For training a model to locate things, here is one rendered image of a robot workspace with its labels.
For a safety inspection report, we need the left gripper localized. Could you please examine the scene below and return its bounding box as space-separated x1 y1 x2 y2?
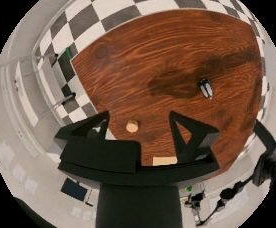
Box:
188 191 206 203

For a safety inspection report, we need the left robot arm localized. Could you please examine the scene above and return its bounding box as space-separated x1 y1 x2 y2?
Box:
184 199 227 228

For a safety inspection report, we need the tan mat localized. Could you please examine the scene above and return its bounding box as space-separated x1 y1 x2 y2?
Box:
153 156 177 165

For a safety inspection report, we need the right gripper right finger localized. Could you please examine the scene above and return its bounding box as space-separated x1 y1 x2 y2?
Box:
169 110 221 163

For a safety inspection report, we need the small tan cylinder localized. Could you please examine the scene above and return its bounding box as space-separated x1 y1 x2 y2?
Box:
127 120 138 132

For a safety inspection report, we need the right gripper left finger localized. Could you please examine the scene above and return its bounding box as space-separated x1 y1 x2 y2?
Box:
58 110 110 139

